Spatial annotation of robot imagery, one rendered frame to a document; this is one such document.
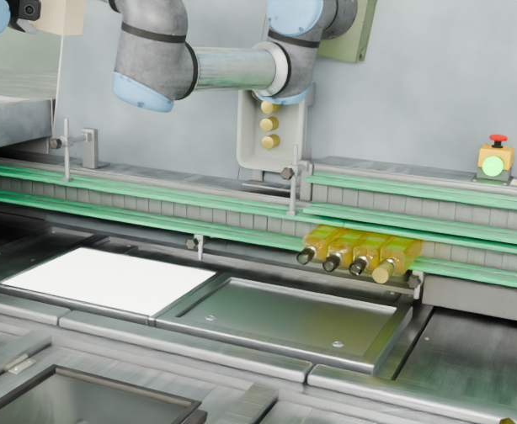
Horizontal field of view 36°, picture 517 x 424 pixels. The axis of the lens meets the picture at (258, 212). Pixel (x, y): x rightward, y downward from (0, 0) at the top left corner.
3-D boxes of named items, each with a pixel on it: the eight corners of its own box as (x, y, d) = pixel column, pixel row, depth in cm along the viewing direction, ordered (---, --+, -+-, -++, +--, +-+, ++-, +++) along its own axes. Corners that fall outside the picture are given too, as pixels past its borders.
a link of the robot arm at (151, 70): (331, 42, 174) (153, 34, 132) (314, 107, 179) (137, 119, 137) (289, 28, 181) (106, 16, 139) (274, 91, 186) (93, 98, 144)
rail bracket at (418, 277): (414, 285, 187) (402, 304, 175) (418, 258, 185) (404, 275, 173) (431, 288, 185) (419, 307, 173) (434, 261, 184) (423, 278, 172)
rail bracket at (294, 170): (296, 207, 193) (277, 219, 182) (300, 140, 189) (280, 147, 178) (307, 209, 192) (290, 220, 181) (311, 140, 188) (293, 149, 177)
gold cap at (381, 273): (374, 271, 164) (368, 278, 160) (382, 257, 163) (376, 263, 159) (388, 280, 163) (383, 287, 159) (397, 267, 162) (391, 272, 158)
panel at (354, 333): (78, 255, 211) (-10, 295, 181) (78, 244, 210) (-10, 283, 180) (412, 318, 178) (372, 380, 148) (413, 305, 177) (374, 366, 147)
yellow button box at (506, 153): (480, 172, 187) (476, 177, 181) (483, 141, 185) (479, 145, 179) (510, 176, 185) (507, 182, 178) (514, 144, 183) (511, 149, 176)
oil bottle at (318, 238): (327, 238, 193) (297, 262, 173) (328, 216, 191) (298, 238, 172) (349, 241, 190) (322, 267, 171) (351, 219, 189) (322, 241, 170)
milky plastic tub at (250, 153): (248, 161, 210) (235, 166, 202) (252, 76, 204) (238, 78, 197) (311, 169, 204) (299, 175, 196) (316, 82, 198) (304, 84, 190)
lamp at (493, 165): (482, 173, 180) (480, 176, 177) (484, 154, 179) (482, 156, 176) (502, 176, 178) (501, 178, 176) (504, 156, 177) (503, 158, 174)
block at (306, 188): (306, 193, 199) (296, 199, 193) (308, 157, 197) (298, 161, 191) (319, 196, 198) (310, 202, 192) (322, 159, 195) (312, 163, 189)
